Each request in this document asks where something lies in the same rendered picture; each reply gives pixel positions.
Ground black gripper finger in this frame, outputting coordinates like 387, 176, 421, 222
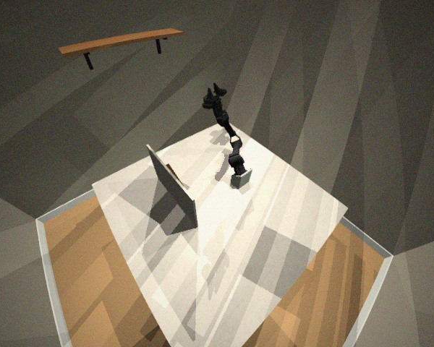
213, 83, 223, 94
205, 87, 215, 102

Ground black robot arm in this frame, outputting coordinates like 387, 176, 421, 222
213, 107, 247, 176

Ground brown wooden picture frame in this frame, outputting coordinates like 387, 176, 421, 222
166, 163, 183, 185

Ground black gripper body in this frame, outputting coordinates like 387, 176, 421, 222
202, 88, 227, 111

